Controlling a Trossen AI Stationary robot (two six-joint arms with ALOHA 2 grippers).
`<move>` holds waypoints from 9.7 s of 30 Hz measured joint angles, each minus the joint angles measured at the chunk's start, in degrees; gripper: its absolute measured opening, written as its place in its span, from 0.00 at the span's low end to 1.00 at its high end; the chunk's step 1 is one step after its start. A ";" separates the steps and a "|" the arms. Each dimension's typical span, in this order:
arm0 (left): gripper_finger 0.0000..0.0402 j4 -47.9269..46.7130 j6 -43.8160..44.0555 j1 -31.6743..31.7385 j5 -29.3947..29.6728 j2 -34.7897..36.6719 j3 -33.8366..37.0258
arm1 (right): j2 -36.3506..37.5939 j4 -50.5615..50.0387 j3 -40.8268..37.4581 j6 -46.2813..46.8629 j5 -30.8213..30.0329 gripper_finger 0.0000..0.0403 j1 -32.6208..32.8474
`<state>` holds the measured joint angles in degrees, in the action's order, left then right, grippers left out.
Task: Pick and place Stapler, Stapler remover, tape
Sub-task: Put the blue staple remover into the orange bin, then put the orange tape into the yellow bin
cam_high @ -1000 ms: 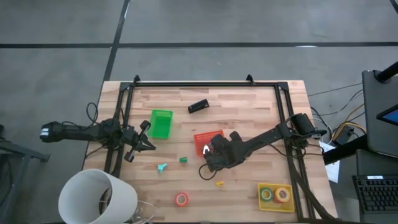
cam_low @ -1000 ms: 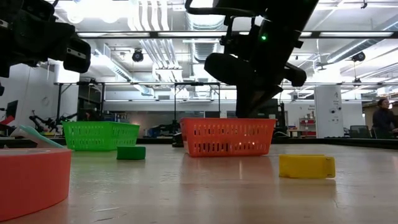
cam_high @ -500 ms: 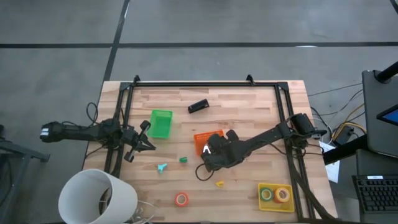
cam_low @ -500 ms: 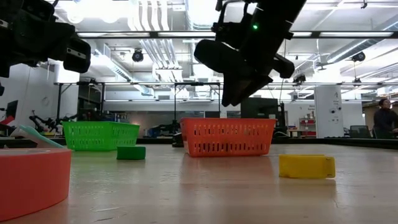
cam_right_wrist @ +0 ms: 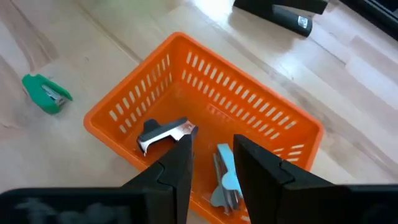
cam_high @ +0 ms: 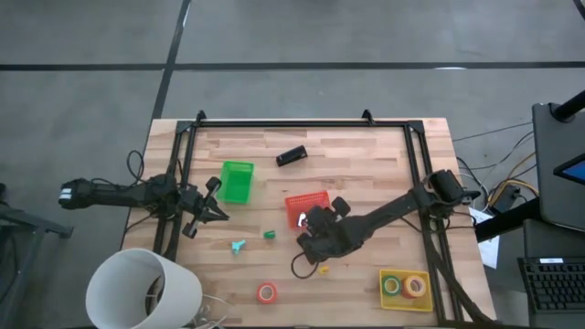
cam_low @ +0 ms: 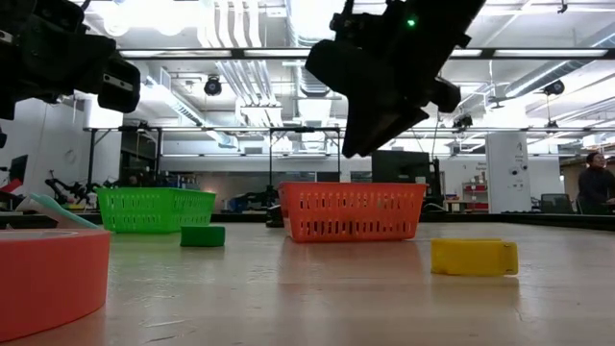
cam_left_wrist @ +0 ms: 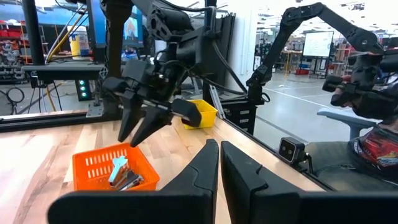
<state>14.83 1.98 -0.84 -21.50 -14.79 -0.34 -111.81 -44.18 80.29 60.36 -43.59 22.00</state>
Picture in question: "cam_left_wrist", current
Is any silver aluminium strut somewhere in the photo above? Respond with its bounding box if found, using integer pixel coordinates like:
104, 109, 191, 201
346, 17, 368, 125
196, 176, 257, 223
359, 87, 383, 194
208, 85, 226, 119

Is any black ribbed panel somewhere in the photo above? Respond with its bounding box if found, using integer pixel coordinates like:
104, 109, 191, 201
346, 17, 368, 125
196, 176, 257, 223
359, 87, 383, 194
214, 12, 236, 94

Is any grey chair armrest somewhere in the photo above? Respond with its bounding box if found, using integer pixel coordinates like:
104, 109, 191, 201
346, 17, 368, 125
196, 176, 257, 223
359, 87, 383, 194
316, 107, 382, 141

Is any black drawer cabinet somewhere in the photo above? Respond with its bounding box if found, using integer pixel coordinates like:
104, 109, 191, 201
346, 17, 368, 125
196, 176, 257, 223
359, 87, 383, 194
221, 98, 265, 136

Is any black stapler remover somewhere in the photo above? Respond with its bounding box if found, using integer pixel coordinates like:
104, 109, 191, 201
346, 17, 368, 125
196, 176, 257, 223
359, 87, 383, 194
114, 169, 144, 191

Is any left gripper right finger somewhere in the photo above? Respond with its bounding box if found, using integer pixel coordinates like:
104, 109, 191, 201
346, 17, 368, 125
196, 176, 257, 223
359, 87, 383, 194
221, 141, 398, 224

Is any person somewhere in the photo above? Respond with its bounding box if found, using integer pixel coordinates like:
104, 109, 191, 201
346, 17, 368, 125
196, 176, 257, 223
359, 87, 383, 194
306, 119, 398, 192

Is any black stand pole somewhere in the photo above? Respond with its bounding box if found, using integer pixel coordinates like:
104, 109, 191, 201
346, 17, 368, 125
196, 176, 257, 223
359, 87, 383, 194
21, 0, 46, 65

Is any small black camera box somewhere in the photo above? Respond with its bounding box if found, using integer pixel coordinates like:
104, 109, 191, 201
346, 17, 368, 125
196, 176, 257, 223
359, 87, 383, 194
277, 136, 306, 165

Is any yellow and white canister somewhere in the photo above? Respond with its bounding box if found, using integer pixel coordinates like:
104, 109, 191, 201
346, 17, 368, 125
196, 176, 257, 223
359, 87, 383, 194
68, 25, 90, 60

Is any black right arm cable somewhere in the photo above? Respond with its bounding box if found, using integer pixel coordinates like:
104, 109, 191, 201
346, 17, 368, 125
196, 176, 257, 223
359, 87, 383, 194
211, 40, 249, 94

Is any black stand platform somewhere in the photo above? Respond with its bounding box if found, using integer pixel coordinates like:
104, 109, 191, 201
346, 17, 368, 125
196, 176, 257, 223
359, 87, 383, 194
21, 63, 108, 81

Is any teal stapler remover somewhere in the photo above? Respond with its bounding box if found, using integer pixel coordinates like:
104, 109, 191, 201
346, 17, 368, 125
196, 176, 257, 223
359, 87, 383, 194
108, 155, 129, 184

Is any black rig upright post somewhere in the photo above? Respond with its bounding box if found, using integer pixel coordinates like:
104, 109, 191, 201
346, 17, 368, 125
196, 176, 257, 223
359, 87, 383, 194
201, 0, 218, 105

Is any monitor with blue screen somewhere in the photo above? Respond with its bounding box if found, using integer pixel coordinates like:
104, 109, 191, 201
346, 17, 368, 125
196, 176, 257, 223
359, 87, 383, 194
86, 0, 144, 63

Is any person's forearm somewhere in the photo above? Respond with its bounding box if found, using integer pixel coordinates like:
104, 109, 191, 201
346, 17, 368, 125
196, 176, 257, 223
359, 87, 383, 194
351, 86, 398, 121

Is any shelf with red bins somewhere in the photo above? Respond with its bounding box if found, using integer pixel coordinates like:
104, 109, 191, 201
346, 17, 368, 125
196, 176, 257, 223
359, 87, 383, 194
0, 20, 32, 85

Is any grey metal mounting plate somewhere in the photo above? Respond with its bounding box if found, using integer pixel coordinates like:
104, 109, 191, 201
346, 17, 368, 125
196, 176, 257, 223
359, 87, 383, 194
85, 102, 105, 118

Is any black box with green lights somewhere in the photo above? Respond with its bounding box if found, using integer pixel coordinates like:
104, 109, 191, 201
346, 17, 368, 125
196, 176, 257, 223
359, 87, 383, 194
74, 79, 93, 102

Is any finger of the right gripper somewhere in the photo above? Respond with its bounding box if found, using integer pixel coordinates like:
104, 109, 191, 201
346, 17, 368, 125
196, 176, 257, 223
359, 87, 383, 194
129, 98, 202, 148
102, 77, 146, 142

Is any white presentation board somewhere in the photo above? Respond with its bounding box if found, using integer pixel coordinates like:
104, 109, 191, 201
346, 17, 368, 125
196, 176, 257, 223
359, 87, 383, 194
302, 30, 335, 58

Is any yellow plastic basket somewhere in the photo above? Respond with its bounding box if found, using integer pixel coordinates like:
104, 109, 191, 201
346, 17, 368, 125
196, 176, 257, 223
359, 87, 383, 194
181, 98, 218, 130

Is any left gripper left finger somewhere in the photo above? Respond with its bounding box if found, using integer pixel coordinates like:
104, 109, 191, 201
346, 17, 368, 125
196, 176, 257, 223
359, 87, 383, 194
48, 139, 220, 224

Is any orange plastic basket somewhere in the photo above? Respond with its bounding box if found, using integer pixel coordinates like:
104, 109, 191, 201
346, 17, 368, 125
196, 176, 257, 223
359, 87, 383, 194
72, 142, 161, 192

